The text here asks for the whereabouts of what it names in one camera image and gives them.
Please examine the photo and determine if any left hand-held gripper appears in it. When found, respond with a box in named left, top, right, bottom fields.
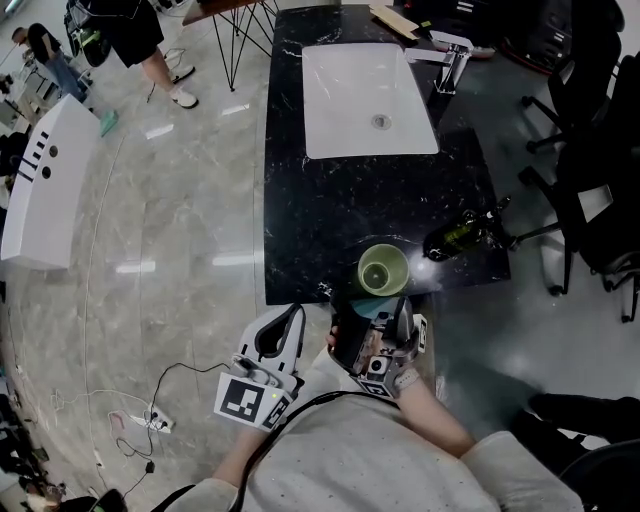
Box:
left=213, top=302, right=308, bottom=434

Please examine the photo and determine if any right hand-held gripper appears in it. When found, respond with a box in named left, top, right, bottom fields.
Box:
left=329, top=296, right=429, bottom=400

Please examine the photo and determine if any light green cup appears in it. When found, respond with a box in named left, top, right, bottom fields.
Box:
left=357, top=242, right=411, bottom=297

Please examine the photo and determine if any person's left forearm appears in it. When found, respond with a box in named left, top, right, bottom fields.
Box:
left=211, top=426, right=282, bottom=495

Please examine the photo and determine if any person's right forearm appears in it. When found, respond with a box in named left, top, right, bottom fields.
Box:
left=394, top=367, right=477, bottom=459

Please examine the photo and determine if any dark green glass bottle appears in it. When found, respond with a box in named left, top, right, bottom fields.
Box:
left=421, top=195, right=513, bottom=263

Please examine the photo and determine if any white power strip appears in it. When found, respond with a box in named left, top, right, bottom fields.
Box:
left=143, top=408, right=175, bottom=435

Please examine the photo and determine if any person's light speckled shirt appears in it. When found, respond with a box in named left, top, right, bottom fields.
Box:
left=164, top=348, right=587, bottom=512

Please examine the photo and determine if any white rectangular sink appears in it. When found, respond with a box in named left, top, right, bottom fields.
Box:
left=300, top=42, right=441, bottom=161

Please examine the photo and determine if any black mesh office chair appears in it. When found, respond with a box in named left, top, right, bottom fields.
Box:
left=514, top=53, right=640, bottom=324
left=519, top=0, right=627, bottom=156

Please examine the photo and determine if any white cabinet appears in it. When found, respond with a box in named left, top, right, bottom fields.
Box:
left=0, top=93, right=102, bottom=272

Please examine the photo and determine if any chrome faucet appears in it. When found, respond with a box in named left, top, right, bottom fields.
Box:
left=404, top=30, right=475, bottom=96

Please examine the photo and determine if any wooden board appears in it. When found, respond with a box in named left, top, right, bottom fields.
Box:
left=369, top=3, right=421, bottom=42

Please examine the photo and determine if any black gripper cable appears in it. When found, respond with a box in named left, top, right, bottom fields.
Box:
left=233, top=389, right=402, bottom=512

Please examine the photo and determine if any black floor cable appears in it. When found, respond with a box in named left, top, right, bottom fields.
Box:
left=115, top=361, right=232, bottom=501

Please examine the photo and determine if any white floor cable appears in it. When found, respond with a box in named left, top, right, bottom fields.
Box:
left=48, top=134, right=154, bottom=469

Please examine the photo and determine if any wooden table with wire legs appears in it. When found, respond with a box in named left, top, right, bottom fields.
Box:
left=181, top=0, right=280, bottom=93

